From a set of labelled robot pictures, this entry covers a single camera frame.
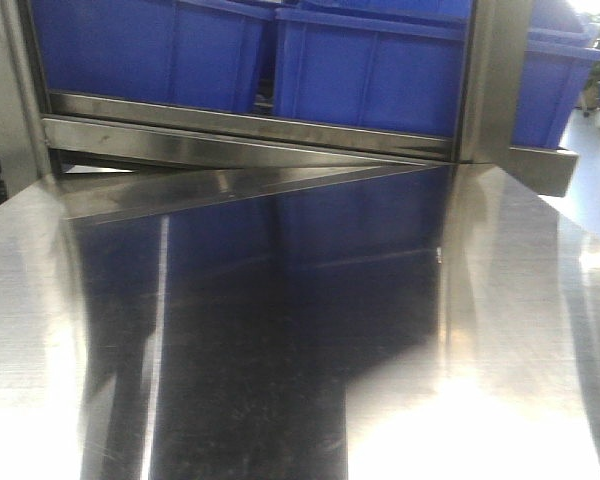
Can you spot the stainless steel shelf rack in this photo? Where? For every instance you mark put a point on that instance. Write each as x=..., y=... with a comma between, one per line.
x=38, y=127

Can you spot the blue plastic bin middle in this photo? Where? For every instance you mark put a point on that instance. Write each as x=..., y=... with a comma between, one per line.
x=385, y=72

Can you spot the blue plastic bin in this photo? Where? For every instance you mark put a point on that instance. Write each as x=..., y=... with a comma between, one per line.
x=385, y=72
x=557, y=64
x=205, y=54

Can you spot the blue plastic bin left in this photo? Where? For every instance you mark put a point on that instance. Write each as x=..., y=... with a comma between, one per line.
x=205, y=54

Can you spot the blue plastic bin right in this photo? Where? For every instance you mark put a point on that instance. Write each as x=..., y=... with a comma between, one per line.
x=557, y=64

